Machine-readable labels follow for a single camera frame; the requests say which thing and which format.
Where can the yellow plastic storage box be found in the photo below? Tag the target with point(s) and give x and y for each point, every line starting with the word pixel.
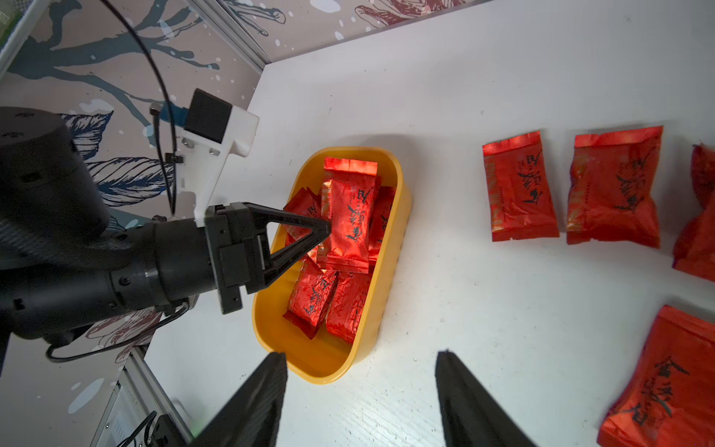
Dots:
pixel 325 358

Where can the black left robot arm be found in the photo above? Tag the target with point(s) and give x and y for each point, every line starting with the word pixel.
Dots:
pixel 63 270

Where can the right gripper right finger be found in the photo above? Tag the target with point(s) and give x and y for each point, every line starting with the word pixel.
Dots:
pixel 470 415

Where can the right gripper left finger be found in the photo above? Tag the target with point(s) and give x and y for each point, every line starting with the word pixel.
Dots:
pixel 252 416

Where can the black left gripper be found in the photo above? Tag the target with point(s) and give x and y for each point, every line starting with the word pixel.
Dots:
pixel 239 250

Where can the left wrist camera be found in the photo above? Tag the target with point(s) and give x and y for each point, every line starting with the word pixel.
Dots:
pixel 208 132

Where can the red tea bag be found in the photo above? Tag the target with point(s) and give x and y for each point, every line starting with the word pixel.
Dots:
pixel 669 400
pixel 310 299
pixel 307 204
pixel 612 176
pixel 380 218
pixel 521 205
pixel 694 249
pixel 348 194
pixel 345 312

